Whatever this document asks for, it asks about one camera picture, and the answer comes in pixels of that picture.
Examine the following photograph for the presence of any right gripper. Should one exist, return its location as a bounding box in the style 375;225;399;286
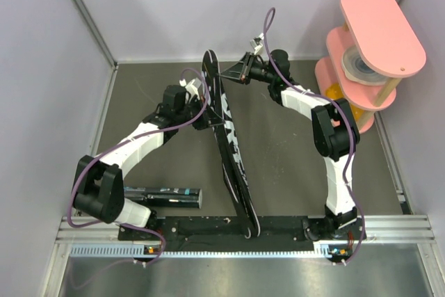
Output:
220;53;275;86

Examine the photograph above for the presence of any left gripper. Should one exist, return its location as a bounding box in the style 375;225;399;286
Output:
176;95;225;130

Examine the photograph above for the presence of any black sport racket bag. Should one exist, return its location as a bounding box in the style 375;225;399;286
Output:
201;49;261;239

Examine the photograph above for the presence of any black shuttlecock tube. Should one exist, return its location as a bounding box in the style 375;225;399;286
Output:
124;187;202;209

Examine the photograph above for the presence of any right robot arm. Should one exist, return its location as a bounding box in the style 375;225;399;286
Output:
218;49;359;239

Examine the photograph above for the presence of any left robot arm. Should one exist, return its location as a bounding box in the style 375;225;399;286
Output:
70;81;210;239

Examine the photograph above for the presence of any yellow dotted plate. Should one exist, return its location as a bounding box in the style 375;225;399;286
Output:
325;83;364;121

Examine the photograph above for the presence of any tape roll on shelf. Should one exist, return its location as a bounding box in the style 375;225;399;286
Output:
341;46;387;86

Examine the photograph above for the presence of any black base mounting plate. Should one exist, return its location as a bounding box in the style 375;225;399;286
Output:
118;216;366;252

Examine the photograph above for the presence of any pink three-tier shelf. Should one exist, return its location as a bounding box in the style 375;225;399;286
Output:
315;0;426;133

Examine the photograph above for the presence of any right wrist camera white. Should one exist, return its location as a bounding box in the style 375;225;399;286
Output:
250;33;264;56

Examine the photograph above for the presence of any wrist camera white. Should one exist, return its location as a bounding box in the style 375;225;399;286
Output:
179;78;202;98
250;33;264;56

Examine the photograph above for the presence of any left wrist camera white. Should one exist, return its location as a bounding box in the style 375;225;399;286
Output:
179;78;202;98

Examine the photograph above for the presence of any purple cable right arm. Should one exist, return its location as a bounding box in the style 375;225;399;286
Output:
262;7;366;266

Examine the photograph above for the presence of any aluminium frame rail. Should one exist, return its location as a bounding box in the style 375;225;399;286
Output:
56;215;435;259

